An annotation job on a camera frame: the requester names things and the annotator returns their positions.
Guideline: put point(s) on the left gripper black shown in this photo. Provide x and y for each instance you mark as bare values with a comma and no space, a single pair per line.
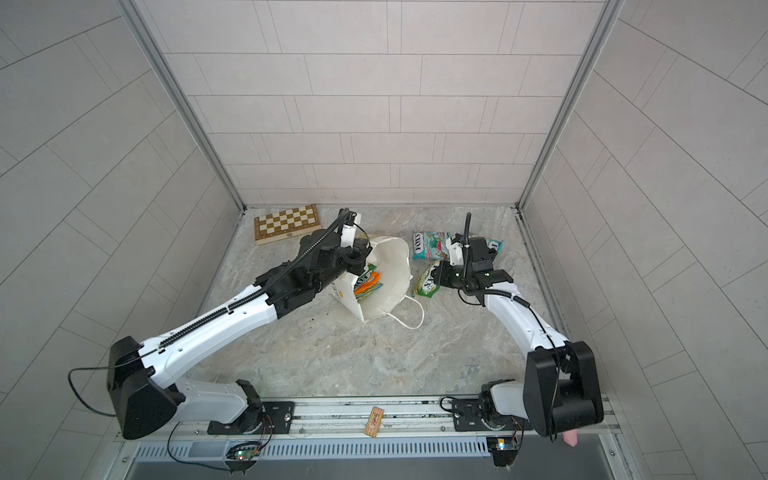
357,254

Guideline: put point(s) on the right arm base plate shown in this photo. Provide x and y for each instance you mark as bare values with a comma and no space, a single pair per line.
467,416

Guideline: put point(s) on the left controller board with LED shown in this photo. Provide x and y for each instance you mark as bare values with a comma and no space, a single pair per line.
241,457

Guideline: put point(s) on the green spring tea candy bag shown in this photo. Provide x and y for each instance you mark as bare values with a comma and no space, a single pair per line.
427,286

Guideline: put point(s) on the wooden chessboard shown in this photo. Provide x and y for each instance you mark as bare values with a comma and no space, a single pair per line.
286,224

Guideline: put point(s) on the orange fruit candy bag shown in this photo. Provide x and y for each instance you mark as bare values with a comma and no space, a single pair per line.
368,282

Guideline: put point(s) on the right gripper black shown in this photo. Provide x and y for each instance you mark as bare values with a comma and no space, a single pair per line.
442,278

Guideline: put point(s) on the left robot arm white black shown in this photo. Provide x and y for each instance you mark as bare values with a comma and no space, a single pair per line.
147,383

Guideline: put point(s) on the teal mint candy bag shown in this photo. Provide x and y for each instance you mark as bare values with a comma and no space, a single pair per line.
431,246
494,245

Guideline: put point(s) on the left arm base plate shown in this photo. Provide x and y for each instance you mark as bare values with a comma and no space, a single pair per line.
273,417

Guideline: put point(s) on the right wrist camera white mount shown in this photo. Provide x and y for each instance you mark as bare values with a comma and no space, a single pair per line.
455,250

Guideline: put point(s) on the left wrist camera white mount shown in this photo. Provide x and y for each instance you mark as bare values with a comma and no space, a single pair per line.
348,228

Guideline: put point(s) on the pink pig toy on rail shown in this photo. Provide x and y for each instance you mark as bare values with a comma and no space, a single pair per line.
570,438

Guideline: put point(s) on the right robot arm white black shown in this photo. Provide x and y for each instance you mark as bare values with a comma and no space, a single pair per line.
560,391

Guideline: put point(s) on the aluminium front rail frame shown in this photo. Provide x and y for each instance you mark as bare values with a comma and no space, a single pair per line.
323,417

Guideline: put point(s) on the white paper bag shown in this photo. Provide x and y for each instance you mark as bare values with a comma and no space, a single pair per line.
383,285

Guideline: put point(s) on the right controller board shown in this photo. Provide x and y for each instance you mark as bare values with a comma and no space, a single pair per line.
503,450

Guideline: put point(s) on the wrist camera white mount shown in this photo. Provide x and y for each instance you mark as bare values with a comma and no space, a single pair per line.
348,228
455,250

